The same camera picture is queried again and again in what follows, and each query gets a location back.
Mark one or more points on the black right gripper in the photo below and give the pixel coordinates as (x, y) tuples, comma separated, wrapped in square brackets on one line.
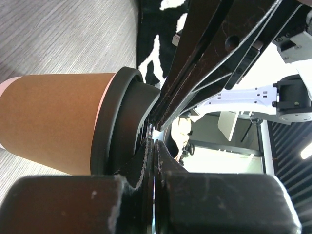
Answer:
[(214, 53)]

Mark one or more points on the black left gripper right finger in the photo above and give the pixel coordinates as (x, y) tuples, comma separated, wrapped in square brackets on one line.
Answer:
[(163, 163)]

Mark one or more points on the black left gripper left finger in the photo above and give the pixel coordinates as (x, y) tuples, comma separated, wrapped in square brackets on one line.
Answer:
[(136, 206)]

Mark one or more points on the black plastic cup lid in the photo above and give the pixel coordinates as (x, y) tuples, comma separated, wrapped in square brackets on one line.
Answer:
[(122, 114)]

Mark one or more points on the brown paper cup innermost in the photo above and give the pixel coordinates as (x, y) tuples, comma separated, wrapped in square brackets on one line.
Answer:
[(50, 119)]

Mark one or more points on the zebra print blanket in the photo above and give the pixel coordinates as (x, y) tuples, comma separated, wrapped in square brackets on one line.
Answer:
[(158, 22)]

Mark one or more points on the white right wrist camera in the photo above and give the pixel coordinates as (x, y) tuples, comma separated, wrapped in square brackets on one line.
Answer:
[(294, 41)]

